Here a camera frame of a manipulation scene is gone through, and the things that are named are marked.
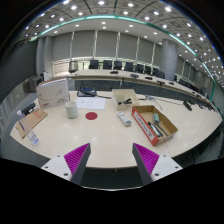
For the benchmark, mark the grey old monitor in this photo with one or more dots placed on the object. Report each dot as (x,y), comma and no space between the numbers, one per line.
(35,84)

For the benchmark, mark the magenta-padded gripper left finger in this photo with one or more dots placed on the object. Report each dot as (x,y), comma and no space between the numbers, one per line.
(77,156)

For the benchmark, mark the black marker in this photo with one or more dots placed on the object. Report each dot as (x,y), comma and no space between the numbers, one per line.
(125,101)

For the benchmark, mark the red-sided open cardboard box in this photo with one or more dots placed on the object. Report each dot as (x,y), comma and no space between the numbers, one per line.
(143,128)

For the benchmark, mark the flat round red coaster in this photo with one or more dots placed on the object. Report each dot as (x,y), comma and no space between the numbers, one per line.
(91,116)

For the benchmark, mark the black tabletop microphone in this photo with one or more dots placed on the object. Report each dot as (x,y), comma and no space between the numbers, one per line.
(187,106)

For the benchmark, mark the small teal case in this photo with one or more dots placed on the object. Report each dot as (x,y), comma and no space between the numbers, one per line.
(155,118)

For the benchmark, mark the group of ceiling lights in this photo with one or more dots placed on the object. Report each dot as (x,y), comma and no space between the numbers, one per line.
(125,13)

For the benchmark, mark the brown cardboard sheet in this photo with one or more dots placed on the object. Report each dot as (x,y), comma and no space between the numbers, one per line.
(37,118)

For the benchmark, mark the white printed paper sheet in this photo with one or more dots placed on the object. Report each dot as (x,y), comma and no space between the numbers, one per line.
(90,102)

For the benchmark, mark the black power strip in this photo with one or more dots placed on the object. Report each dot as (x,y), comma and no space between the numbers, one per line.
(28,108)

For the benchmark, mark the white copy paper box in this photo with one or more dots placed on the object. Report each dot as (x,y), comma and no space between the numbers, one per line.
(52,95)

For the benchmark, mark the group of black office chairs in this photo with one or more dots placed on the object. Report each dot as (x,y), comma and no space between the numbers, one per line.
(133,66)

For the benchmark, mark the black pen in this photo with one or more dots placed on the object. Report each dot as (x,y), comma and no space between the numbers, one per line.
(154,129)

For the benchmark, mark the long curved conference desk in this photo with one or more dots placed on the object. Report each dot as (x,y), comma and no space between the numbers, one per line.
(140,79)

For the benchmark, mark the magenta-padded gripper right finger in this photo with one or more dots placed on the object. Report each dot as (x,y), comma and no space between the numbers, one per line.
(146,157)

